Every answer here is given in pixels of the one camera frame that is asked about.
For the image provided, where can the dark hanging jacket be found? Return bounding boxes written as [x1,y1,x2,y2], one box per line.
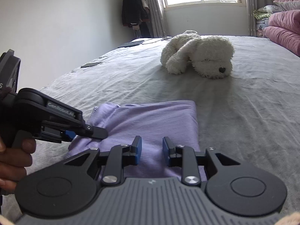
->
[121,0,150,29]

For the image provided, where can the dark tablet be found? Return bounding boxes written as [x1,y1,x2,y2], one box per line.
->
[117,40,144,48]

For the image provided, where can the pink folded quilt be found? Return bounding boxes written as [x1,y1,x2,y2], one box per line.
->
[262,10,300,57]

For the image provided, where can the black cable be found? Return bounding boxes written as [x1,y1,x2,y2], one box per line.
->
[142,36,174,45]

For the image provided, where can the green floral cloth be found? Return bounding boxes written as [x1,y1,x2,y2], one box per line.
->
[253,9,271,20]

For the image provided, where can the pink grey pillow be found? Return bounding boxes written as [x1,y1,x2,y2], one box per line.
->
[273,0,300,12]

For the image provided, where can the dark knitted sleeve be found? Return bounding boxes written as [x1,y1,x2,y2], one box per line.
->
[0,87,14,100]

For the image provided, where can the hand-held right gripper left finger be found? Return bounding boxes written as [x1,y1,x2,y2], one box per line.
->
[63,135,143,185]

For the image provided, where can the pile of patterned clothes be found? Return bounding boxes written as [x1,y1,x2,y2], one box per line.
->
[256,18,270,37]

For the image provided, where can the black phone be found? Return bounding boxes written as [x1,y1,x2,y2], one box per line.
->
[80,61,103,68]

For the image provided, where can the grey bed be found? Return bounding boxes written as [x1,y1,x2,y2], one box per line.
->
[0,36,300,216]

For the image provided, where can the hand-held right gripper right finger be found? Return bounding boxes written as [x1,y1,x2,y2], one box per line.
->
[162,136,242,186]

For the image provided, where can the purple pants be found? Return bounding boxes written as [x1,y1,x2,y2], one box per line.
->
[64,100,207,182]

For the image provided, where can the white printed pillow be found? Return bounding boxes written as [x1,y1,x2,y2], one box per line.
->
[258,5,284,14]

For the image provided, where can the white plush dog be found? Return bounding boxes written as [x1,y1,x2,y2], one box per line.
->
[160,30,235,80]

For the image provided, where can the grey star curtain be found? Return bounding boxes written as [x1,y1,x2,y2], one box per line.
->
[142,0,169,38]
[242,0,273,37]

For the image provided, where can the person's left hand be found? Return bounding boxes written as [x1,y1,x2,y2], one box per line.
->
[0,138,37,191]

